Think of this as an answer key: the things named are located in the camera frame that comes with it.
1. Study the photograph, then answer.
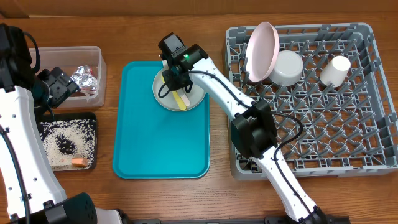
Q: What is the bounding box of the orange food cube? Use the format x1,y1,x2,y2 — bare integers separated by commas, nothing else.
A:
72,158,89,167

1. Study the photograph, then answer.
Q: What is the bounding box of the clear plastic bin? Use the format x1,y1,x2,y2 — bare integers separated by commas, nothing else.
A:
38,46,106,108

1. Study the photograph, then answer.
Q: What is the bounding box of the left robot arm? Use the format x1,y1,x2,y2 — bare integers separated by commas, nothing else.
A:
1,23,130,224

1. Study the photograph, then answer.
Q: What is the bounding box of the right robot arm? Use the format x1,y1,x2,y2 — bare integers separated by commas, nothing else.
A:
159,33,327,223

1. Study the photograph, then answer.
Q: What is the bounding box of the white paper cup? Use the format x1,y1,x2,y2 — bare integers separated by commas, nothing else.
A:
320,55,351,88

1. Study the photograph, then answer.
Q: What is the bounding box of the grey dishwasher rack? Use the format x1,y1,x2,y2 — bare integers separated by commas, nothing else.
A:
224,23,397,177

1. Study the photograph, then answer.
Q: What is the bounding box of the yellow plastic spoon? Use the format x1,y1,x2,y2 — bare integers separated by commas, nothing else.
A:
155,75,187,111

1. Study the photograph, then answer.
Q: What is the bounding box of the white round plate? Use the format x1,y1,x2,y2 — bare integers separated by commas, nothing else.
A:
245,22,279,83

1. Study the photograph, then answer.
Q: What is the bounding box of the grey bowl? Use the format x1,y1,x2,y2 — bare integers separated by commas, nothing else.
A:
269,50,303,86

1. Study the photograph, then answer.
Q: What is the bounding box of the black waste tray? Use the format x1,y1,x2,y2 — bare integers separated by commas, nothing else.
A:
35,111,99,172

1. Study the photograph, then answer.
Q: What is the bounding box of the white plastic knife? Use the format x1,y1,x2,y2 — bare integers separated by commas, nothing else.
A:
162,60,190,107

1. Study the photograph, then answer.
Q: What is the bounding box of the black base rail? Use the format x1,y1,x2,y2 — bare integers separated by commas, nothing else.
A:
130,214,352,224

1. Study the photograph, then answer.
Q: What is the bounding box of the grey round plate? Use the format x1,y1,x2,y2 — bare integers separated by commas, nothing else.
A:
152,68,206,111

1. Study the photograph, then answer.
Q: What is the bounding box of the teal serving tray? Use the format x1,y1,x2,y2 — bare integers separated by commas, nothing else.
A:
113,61,210,179

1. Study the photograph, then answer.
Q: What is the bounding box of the aluminium foil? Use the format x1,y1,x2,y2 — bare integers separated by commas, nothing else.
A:
71,65,98,95

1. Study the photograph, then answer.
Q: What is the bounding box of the white rice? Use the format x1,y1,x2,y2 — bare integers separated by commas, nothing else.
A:
39,119,96,171

